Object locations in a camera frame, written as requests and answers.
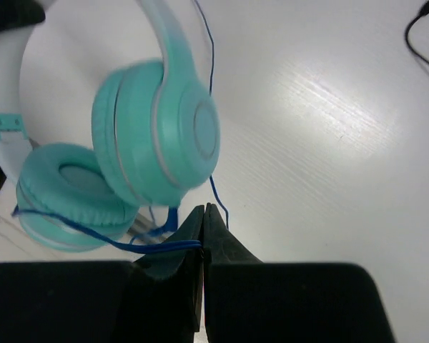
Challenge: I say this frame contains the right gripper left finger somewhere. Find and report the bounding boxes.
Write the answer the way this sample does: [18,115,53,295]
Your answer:
[127,205,205,343]

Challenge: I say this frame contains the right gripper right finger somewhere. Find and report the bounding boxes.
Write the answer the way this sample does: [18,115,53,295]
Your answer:
[203,204,272,342]

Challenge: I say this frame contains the blue headphone cable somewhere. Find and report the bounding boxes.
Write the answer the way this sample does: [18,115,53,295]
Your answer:
[11,0,232,255]

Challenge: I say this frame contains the black headset cable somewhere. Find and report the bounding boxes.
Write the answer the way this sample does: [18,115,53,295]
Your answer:
[403,0,429,89]

